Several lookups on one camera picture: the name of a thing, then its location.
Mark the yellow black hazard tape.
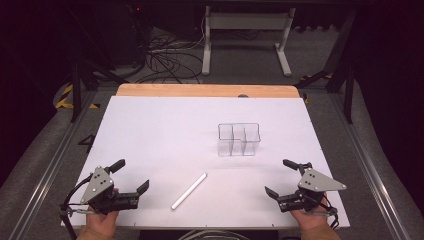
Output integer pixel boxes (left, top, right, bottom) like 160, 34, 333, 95
54, 83, 101, 110

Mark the person's right hand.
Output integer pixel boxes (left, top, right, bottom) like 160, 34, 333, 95
289, 195, 330, 232

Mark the person's left hand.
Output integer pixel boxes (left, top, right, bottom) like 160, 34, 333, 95
85, 188, 120, 236

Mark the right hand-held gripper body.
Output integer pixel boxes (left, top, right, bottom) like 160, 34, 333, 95
277, 167, 348, 214

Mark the black metal stand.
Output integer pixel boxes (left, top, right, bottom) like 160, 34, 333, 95
294, 9, 358, 125
68, 58, 130, 123

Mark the aluminium rail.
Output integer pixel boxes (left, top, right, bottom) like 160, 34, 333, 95
7, 91, 98, 240
328, 93, 414, 240

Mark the clear plastic organizer box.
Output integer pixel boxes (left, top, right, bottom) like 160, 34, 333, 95
217, 122, 262, 158

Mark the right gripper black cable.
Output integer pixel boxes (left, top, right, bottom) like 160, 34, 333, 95
319, 195, 341, 230

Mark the white pen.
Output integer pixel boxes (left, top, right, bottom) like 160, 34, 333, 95
170, 171, 209, 211

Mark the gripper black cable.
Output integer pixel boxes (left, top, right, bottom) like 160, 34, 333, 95
319, 195, 341, 230
58, 174, 94, 240

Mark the tangle of black cables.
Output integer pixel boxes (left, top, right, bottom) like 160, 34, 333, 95
133, 26, 205, 85

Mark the black equipment cabinet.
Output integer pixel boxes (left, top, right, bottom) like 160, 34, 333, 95
108, 0, 153, 66

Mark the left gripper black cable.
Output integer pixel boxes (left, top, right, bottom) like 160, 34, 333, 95
58, 174, 94, 240

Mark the white board cover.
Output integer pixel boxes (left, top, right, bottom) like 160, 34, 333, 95
61, 95, 351, 230

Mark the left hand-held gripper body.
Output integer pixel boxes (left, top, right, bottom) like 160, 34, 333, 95
79, 165, 140, 215

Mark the white cable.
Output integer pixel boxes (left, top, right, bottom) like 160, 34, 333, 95
178, 229, 252, 240

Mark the white metal stand frame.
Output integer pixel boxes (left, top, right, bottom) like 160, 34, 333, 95
201, 5, 297, 78

